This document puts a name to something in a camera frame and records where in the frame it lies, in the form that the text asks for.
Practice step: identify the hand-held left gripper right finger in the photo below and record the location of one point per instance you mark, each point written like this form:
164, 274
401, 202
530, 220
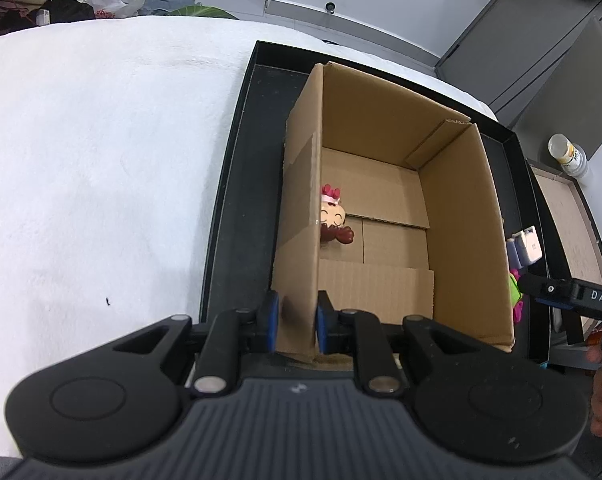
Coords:
323, 321

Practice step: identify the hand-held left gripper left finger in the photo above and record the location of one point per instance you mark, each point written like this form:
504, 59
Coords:
272, 321

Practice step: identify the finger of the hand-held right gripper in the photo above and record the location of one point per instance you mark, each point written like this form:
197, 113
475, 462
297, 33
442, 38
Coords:
548, 288

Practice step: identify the green toy bin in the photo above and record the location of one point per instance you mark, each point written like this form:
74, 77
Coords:
514, 287

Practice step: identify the magenta toy dinosaur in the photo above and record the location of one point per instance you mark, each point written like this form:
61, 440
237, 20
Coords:
518, 313

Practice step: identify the white charger plug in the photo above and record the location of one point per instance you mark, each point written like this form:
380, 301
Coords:
531, 247

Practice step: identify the black shallow tray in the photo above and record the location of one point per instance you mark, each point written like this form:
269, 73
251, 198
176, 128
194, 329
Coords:
246, 200

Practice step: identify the cardboard box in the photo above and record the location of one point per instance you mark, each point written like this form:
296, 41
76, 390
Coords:
381, 160

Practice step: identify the smiling doll figurine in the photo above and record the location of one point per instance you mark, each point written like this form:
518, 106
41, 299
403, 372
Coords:
331, 220

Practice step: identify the grey metal cabinet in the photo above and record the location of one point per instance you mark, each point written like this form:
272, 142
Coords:
546, 50

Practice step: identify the green leaf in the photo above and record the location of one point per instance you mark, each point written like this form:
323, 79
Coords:
201, 11

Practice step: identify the black clothing pile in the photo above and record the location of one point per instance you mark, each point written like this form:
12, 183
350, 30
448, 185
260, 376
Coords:
68, 10

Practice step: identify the brown board with black frame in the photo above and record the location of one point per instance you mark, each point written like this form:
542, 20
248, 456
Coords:
566, 220

